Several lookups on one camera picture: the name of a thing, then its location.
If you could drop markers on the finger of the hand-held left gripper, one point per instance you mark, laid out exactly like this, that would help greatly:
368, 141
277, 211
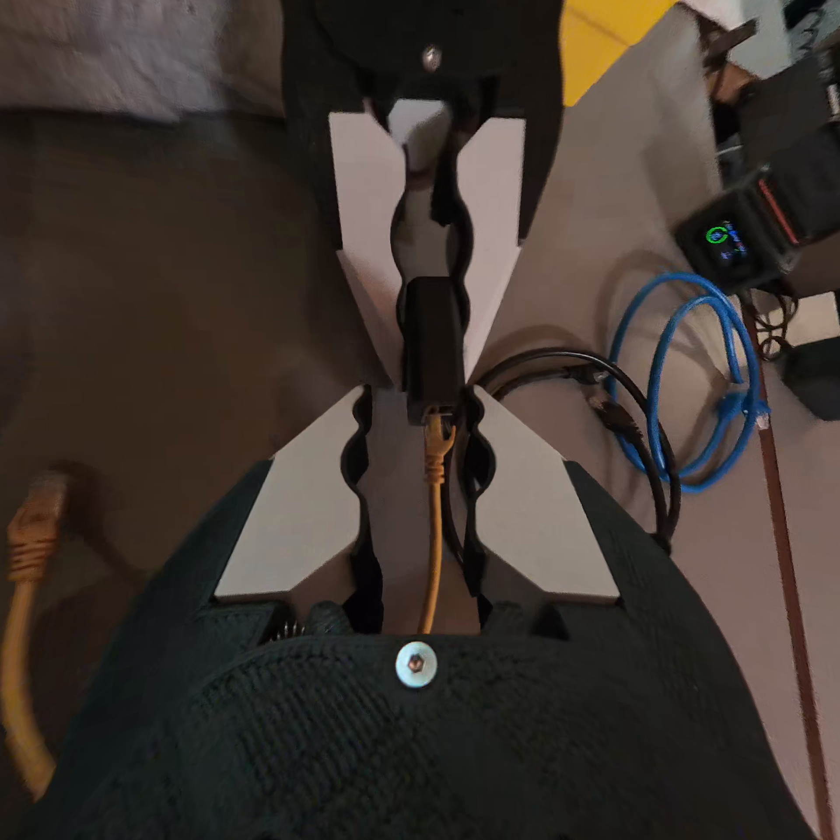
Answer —
495, 197
364, 197

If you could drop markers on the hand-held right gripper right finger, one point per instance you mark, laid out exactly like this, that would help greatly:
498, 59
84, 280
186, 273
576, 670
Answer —
538, 525

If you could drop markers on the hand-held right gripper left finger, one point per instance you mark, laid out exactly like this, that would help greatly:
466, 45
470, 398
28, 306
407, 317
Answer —
295, 518

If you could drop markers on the black ethernet splitter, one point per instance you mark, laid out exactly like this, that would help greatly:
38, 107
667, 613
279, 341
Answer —
430, 341

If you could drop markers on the yellow plastic bin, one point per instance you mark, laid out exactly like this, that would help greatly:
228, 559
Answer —
604, 39

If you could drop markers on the black charging case with screen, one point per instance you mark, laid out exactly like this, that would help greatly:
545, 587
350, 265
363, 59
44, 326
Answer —
774, 216

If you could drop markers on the black battery charger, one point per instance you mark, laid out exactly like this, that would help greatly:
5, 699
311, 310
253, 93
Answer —
817, 377

